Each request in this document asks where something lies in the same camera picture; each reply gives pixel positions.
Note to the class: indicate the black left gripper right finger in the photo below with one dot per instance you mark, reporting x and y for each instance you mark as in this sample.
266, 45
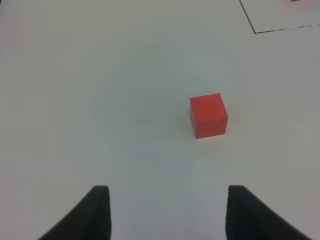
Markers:
248, 218

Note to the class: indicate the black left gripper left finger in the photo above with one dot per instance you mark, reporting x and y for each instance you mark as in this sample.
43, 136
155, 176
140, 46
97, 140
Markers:
90, 219

